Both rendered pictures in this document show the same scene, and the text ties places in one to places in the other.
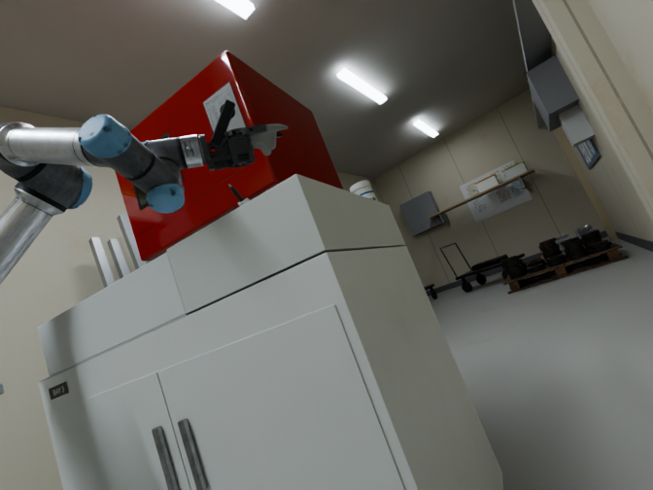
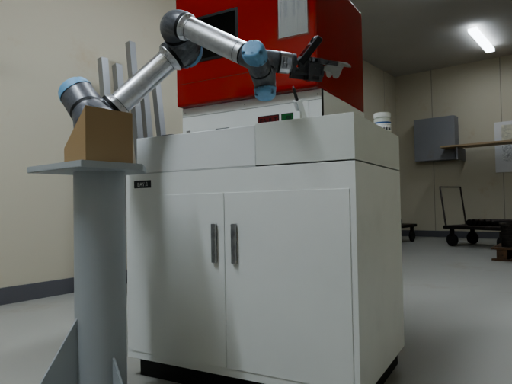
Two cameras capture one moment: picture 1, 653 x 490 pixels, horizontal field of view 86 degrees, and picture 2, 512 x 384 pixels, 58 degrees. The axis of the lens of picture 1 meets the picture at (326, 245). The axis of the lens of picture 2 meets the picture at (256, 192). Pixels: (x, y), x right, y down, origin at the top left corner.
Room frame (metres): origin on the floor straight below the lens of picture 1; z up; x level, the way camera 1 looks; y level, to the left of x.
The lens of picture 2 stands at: (-0.84, 0.16, 0.69)
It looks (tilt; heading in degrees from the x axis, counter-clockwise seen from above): 2 degrees up; 6
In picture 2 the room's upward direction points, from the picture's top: 1 degrees counter-clockwise
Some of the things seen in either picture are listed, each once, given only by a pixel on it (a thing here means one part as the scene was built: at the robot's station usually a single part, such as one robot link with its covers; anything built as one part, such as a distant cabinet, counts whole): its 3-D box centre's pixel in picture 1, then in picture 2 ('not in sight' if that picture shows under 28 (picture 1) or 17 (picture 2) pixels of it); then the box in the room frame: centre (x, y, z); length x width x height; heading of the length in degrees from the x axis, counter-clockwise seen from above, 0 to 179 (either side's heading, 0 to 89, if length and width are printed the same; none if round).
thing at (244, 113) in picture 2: not in sight; (247, 139); (1.46, 0.44, 1.02); 0.81 x 0.03 x 0.40; 66
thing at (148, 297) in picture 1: (119, 317); (198, 152); (0.88, 0.56, 0.89); 0.55 x 0.09 x 0.14; 66
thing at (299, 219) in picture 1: (311, 246); (334, 149); (0.94, 0.04, 0.89); 0.62 x 0.35 x 0.14; 156
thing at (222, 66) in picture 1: (236, 177); (273, 58); (1.75, 0.32, 1.52); 0.81 x 0.75 x 0.60; 66
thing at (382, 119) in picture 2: (363, 197); (382, 124); (1.13, -0.17, 1.01); 0.07 x 0.07 x 0.10
